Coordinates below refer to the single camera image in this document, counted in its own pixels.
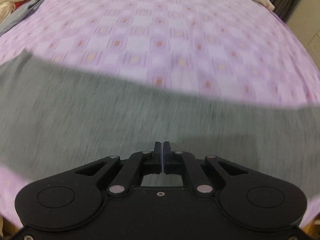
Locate folded grey-blue garment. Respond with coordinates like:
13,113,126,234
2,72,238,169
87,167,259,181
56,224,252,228
0,0,44,36

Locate purple checked bed sheet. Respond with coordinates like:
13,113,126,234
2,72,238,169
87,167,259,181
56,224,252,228
0,0,320,233

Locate grey-green knit pants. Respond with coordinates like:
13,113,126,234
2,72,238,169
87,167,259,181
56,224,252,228
1,51,319,197

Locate red cloth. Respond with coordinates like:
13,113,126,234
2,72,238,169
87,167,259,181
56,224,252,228
15,1,29,9

